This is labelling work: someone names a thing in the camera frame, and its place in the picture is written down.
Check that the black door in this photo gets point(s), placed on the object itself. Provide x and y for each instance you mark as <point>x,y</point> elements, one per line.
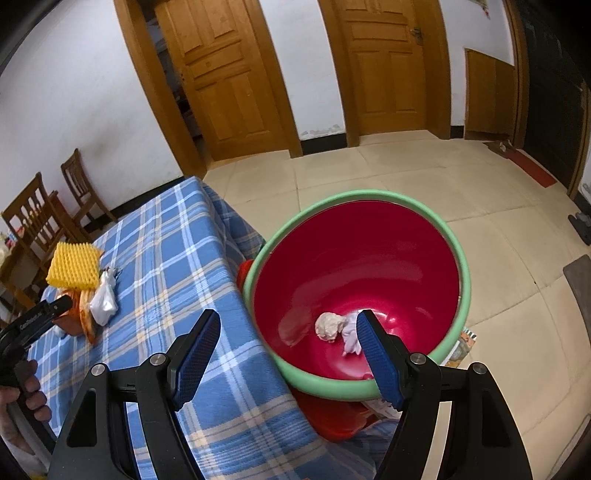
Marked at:
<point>554,101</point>

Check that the white tissue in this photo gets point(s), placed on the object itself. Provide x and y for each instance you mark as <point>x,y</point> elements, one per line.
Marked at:
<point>351,340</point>

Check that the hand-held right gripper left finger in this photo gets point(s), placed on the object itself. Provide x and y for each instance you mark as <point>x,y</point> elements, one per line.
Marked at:
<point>198,362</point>

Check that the red doormat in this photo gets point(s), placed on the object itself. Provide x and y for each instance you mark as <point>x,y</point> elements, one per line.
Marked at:
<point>531,168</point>

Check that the blue plaid tablecloth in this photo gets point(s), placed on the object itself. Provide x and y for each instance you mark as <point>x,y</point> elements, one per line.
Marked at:
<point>175,258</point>

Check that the orange snack packet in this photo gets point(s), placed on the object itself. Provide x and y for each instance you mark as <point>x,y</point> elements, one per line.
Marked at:
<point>86,319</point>

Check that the wooden door frame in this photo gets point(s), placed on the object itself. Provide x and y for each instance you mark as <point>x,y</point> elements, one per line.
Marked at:
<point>138,92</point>
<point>438,83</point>
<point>519,83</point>

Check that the beige paper ball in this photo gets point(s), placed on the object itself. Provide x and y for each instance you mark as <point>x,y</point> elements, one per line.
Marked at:
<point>328,325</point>

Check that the yellow orange knitted toy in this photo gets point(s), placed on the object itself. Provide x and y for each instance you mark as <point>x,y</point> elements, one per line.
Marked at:
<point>74,265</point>

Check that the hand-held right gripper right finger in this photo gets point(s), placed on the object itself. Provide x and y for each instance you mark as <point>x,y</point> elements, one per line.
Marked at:
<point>378,362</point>

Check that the wooden chair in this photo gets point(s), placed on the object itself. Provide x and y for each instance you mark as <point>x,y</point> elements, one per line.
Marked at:
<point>81,184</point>
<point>32,212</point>

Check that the open wooden door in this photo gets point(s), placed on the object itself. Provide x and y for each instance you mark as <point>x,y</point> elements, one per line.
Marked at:
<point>226,78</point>

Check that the white plastic bag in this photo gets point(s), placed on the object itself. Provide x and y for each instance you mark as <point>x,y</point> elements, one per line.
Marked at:
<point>102,302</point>

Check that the red plastic stool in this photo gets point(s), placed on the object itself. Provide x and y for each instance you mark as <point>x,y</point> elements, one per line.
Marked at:
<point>332,415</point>

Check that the red wall ornament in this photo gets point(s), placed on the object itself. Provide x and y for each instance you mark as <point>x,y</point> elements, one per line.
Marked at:
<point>485,8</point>

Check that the closed wooden door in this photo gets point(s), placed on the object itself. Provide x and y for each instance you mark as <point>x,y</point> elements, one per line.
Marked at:
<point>383,69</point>

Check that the red basin with green rim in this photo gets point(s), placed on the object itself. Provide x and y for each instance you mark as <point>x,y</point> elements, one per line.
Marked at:
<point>360,258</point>

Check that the dark shoe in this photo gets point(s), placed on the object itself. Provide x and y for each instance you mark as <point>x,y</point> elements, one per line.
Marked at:
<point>577,221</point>
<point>585,235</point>

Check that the person's left hand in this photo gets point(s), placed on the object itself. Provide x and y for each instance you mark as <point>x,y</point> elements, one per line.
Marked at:
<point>30,387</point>

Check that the small wooden cabinet door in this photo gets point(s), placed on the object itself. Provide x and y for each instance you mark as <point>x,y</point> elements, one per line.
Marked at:
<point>489,97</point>

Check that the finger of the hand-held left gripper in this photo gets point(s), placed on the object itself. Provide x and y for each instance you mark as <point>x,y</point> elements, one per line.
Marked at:
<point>60,307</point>

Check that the grey floor mat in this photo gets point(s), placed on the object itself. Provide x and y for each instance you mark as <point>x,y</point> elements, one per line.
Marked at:
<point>581,286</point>

